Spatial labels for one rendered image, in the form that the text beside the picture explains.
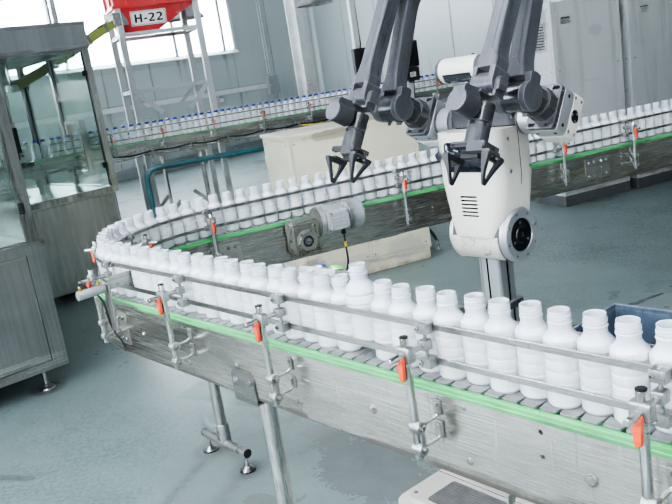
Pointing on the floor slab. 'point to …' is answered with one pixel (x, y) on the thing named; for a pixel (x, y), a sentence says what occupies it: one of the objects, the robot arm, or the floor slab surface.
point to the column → (301, 49)
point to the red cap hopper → (160, 13)
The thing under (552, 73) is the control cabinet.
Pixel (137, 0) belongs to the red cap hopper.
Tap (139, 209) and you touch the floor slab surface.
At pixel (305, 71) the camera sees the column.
